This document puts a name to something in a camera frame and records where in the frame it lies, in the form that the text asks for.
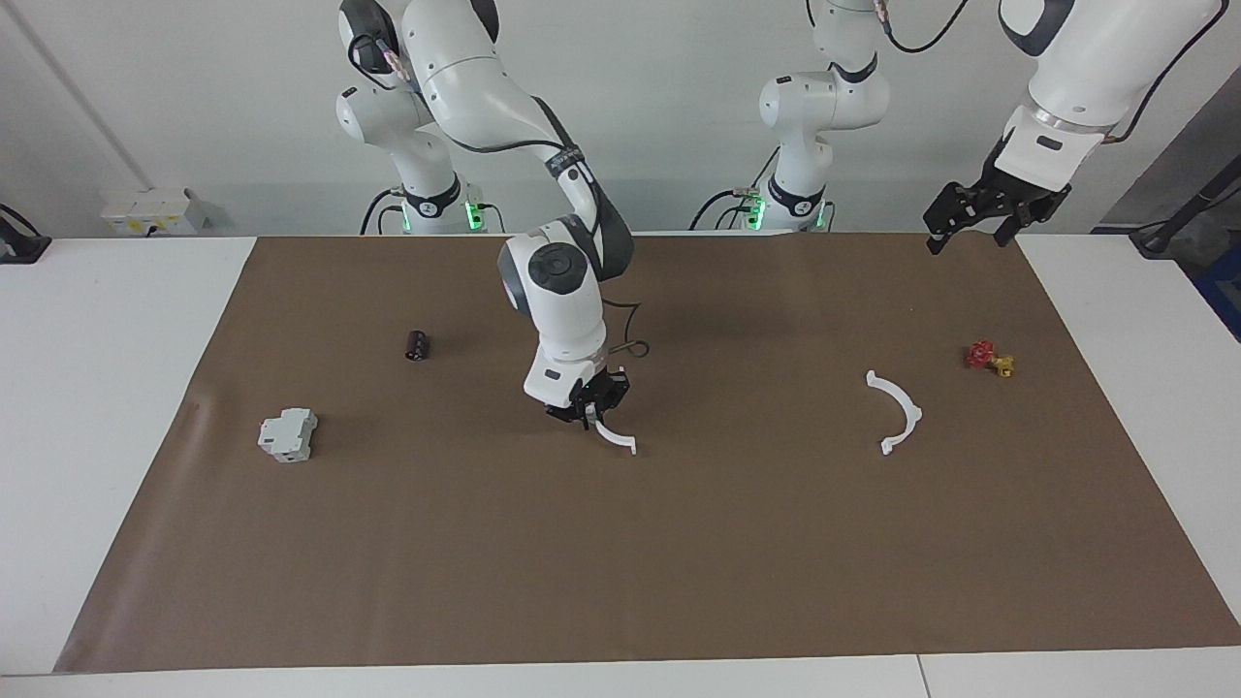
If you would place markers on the black cylindrical capacitor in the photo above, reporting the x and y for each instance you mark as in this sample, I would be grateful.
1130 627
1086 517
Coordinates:
417 346

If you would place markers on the blue crate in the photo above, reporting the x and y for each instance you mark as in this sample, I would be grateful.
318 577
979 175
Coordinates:
1224 291

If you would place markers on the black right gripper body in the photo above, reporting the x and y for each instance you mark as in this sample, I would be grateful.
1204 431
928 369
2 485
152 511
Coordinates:
596 393

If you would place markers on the black stand leg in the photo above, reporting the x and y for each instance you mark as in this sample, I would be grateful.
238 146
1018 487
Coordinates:
1178 218

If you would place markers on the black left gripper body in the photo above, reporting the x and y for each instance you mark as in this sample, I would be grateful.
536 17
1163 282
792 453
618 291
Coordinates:
994 199

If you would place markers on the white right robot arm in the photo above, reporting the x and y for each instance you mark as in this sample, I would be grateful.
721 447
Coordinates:
562 281

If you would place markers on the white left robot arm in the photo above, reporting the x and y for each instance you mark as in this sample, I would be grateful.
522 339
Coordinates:
1096 68

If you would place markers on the black clamp bracket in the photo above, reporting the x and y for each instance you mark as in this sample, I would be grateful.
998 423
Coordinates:
24 247

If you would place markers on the white circuit breaker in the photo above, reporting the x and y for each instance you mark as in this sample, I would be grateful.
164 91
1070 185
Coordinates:
286 436

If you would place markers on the red and yellow valve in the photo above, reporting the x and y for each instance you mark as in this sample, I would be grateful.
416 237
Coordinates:
984 356

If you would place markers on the brown paper mat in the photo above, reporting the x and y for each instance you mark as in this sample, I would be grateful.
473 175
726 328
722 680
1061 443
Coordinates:
630 562

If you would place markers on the white power socket box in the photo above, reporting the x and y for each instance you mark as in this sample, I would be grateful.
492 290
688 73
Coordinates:
150 211

